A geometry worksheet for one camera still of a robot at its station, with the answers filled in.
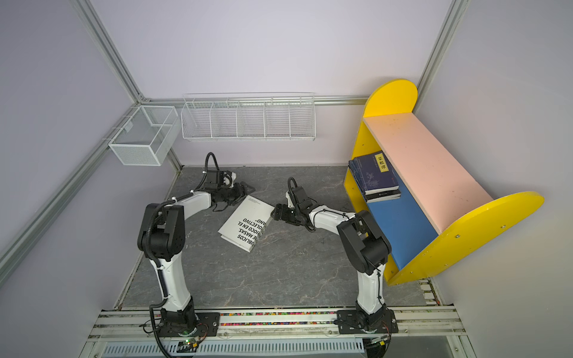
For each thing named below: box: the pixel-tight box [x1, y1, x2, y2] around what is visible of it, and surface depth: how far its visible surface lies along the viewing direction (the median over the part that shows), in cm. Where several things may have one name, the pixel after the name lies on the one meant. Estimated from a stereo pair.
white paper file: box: [217, 194, 276, 253], surface depth 96 cm
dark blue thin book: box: [347, 150, 400, 196], surface depth 91 cm
